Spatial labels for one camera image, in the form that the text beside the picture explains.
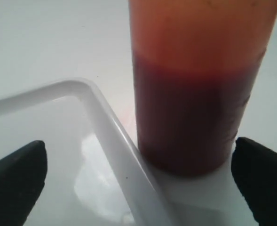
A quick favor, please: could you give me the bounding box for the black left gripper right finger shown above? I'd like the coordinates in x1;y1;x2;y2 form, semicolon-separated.
231;137;277;226

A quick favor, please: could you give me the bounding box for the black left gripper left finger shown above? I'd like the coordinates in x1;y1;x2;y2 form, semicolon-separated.
0;140;47;226

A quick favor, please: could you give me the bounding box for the red sauce squeeze bottle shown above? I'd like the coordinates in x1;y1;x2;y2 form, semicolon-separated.
128;0;277;177

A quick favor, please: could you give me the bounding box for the white rectangular plastic tray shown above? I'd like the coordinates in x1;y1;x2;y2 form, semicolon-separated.
0;80;179;226

